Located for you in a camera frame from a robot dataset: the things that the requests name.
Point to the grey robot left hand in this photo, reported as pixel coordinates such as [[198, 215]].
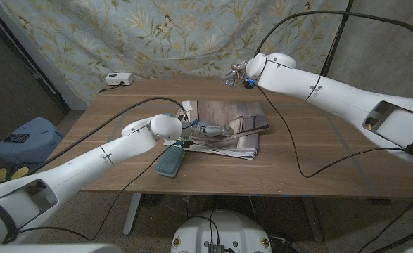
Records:
[[209, 130]]

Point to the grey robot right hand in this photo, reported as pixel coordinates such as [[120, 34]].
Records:
[[235, 75]]

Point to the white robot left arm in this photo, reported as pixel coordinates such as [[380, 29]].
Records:
[[86, 165]]

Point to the white robot left shoulder cover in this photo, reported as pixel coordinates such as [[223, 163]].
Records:
[[51, 248]]

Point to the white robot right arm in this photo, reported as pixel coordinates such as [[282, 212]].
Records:
[[333, 95]]

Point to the blue toy phone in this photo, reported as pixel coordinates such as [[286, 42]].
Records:
[[168, 115]]

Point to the teal ribbed soap box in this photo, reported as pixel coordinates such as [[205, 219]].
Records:
[[170, 161]]

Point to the floral print backdrop cloth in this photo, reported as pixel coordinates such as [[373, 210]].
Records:
[[157, 35]]

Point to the white power strip box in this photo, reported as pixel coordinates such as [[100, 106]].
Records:
[[118, 78]]

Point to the black round floor fan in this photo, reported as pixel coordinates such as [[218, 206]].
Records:
[[152, 200]]

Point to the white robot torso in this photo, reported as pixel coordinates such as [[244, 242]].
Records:
[[223, 228]]

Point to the black backdrop stand pole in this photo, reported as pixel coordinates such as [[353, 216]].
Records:
[[334, 42]]

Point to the white table leg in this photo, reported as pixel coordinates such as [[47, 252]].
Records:
[[313, 221], [132, 214]]

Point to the small black torso device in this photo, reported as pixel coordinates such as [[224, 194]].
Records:
[[215, 248]]

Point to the black floor power strip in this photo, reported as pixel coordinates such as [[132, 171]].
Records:
[[285, 246]]

